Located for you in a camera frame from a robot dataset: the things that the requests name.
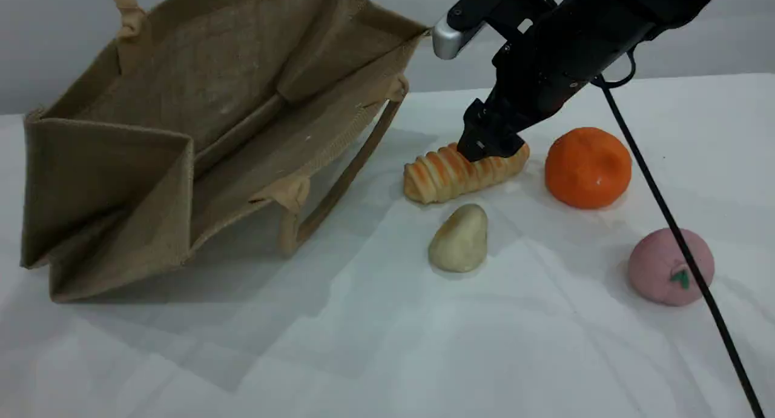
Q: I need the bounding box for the brown jute tote bag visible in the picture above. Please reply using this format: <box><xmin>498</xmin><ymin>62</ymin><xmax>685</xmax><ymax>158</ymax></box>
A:
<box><xmin>19</xmin><ymin>0</ymin><xmax>431</xmax><ymax>304</ymax></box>

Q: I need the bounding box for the pink peach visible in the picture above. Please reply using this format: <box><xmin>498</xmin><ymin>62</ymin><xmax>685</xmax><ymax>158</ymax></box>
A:
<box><xmin>627</xmin><ymin>227</ymin><xmax>716</xmax><ymax>308</ymax></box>

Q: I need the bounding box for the pale potato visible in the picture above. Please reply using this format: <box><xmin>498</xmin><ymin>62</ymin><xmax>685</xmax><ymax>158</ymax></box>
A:
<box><xmin>427</xmin><ymin>204</ymin><xmax>489</xmax><ymax>274</ymax></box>

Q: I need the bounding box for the orange tangerine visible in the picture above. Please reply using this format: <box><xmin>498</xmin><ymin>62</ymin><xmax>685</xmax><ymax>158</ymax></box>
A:
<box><xmin>544</xmin><ymin>127</ymin><xmax>633</xmax><ymax>211</ymax></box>

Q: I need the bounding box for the long striped bread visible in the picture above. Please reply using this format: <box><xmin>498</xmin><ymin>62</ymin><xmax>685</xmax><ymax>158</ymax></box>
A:
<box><xmin>403</xmin><ymin>141</ymin><xmax>532</xmax><ymax>205</ymax></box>

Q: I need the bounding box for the black cable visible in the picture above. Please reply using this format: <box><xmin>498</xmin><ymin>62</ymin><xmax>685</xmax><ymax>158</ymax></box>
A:
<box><xmin>590</xmin><ymin>47</ymin><xmax>767</xmax><ymax>418</ymax></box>

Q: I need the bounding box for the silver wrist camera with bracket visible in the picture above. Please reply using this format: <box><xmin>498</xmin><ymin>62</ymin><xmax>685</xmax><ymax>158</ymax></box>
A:
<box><xmin>432</xmin><ymin>0</ymin><xmax>549</xmax><ymax>61</ymax></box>

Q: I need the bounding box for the white tablecloth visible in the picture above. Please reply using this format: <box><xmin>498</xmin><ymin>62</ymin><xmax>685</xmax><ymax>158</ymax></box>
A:
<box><xmin>0</xmin><ymin>73</ymin><xmax>775</xmax><ymax>418</ymax></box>

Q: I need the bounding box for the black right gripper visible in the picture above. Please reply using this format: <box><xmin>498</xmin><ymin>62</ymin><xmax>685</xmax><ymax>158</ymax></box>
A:
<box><xmin>457</xmin><ymin>0</ymin><xmax>656</xmax><ymax>163</ymax></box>

